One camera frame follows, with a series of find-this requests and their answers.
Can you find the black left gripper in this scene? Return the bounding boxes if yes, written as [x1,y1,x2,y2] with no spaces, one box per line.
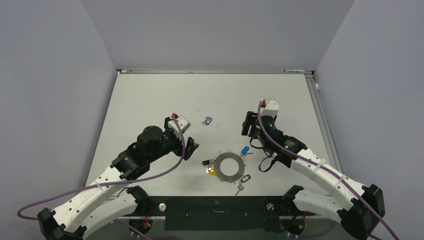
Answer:
[147,118,198,163]

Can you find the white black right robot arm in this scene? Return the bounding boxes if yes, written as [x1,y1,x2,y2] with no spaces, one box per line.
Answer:
[241,111,386,240]

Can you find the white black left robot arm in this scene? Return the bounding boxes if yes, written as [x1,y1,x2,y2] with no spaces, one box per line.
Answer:
[37,114,199,240]

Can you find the blue key tag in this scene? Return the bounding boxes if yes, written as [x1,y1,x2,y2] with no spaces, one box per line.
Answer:
[240,146,250,156]
[204,117,213,126]

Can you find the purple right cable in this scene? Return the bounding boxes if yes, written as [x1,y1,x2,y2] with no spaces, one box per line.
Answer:
[256,100,402,240]

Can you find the purple cable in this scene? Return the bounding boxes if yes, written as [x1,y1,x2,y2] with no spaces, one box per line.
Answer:
[17,114,187,221]
[256,100,402,240]

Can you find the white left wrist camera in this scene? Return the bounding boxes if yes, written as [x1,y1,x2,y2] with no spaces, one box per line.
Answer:
[165,113,191,134]

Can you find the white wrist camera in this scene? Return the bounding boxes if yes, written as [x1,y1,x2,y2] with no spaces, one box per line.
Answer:
[165,113,191,134]
[259,98,280,118]

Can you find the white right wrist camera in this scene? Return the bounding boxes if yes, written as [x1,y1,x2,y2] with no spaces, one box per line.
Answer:
[259,98,280,118]

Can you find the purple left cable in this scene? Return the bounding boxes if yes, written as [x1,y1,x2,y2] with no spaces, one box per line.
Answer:
[17,114,187,221]

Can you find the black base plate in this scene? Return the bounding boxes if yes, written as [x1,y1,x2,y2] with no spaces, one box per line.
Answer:
[129,196,313,233]

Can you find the aluminium right side rail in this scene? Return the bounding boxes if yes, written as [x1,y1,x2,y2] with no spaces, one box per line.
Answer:
[304,71,343,173]

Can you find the aluminium rail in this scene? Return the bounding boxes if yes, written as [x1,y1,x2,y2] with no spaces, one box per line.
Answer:
[117,69,314,75]
[304,71,343,173]

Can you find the aluminium back rail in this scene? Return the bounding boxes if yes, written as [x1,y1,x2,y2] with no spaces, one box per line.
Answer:
[117,69,314,75]

